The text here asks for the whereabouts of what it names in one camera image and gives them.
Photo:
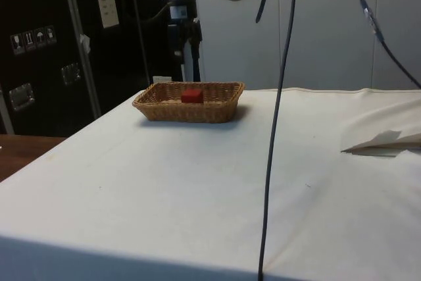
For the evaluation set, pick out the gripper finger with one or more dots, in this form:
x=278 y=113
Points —
x=195 y=50
x=176 y=42

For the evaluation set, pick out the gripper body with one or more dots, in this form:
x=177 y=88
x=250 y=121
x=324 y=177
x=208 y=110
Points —
x=182 y=11

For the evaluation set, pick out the red cube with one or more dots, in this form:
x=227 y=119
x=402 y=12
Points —
x=191 y=96

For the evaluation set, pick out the brown wicker basket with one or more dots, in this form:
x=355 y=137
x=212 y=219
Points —
x=190 y=113

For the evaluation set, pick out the pale locker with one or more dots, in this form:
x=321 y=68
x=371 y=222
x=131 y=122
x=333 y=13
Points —
x=329 y=47
x=401 y=14
x=237 y=40

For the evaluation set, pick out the black cabinet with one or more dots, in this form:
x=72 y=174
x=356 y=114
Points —
x=42 y=96

